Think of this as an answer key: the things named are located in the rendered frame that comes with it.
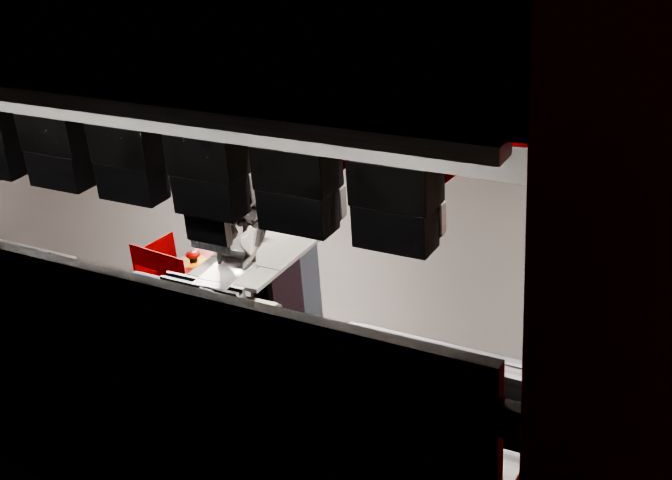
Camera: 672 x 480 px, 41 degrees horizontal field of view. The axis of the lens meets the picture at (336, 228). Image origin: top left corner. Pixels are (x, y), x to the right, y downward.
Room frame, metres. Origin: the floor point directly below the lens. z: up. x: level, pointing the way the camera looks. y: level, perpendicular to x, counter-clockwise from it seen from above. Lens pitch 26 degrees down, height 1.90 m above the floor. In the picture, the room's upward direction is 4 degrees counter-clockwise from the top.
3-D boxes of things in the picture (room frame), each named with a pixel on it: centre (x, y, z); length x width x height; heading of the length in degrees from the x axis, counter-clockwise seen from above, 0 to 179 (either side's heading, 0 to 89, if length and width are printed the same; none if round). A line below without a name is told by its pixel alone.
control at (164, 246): (2.23, 0.44, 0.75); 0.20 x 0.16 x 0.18; 53
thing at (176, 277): (1.68, 0.29, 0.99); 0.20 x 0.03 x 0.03; 59
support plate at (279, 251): (1.79, 0.18, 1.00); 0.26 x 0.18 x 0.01; 149
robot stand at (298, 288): (2.62, 0.18, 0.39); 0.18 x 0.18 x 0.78; 73
